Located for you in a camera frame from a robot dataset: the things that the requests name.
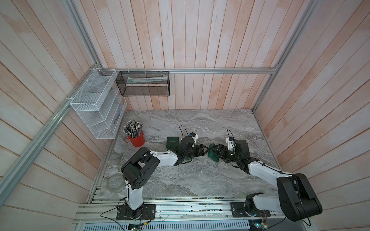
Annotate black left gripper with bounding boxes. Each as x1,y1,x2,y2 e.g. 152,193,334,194
184,144,210,158

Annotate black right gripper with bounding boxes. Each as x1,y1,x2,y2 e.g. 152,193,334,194
210,144,241,164

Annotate small green box base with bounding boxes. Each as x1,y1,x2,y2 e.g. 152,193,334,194
207,143,220,162

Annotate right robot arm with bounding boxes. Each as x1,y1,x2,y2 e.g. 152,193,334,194
217,138,323,221

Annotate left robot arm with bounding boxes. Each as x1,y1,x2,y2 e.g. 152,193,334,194
121,135,206,211

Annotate large green jewelry box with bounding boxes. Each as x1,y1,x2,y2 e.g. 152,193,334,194
166,137,179,150

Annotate red metal pencil cup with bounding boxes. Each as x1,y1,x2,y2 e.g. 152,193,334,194
123,132,145,147

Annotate clear tape roll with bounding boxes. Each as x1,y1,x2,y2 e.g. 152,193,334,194
107,174,126,193

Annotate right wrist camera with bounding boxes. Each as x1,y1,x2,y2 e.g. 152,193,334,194
225,137,235,151

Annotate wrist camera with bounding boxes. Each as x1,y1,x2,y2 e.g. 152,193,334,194
189,132,198,142
225,137,235,151

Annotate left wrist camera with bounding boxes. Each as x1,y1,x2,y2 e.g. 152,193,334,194
189,132,198,142

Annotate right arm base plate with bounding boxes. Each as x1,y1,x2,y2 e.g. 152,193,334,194
230,202,271,218

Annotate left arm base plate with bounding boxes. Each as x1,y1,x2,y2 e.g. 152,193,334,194
116,204,156,220

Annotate black wire mesh basket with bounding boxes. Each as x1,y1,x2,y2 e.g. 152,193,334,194
116,70,171,97

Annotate aluminium frame rail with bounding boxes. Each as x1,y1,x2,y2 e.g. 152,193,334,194
111,67,277,74

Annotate white wire mesh shelf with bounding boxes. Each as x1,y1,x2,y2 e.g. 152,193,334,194
70,68,127,140

